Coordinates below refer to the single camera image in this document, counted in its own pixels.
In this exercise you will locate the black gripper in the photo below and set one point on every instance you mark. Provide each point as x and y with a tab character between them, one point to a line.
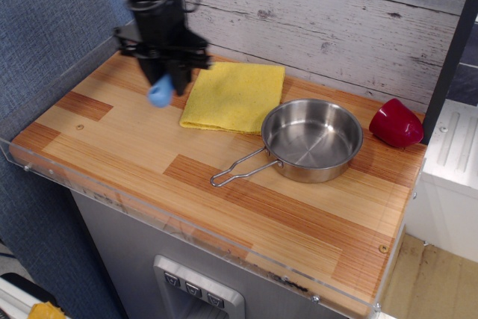
158	36

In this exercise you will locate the blue and grey spoon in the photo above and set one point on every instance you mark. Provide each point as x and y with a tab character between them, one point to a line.
161	92

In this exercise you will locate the steel pan with wire handle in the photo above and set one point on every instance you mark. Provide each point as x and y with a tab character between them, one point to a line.
305	140

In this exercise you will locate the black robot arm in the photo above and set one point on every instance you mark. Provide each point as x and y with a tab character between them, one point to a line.
161	42

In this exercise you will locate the yellow cloth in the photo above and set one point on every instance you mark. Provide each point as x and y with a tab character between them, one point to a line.
233	97

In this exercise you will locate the grey toy fridge cabinet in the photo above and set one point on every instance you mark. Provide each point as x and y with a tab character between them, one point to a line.
128	248

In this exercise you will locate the silver dispenser button panel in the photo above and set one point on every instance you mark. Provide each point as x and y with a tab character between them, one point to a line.
190	294

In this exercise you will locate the red plastic cup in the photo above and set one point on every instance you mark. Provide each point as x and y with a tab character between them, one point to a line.
396	125

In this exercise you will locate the yellow object bottom left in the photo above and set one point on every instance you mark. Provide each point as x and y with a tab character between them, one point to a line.
45	311

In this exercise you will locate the white toy sink unit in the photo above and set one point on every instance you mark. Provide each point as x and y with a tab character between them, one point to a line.
443	208

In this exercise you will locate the clear acrylic guard rail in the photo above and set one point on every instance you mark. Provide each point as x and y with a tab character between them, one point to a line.
78	112

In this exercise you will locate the dark vertical post right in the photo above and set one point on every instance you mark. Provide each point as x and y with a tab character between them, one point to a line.
445	79

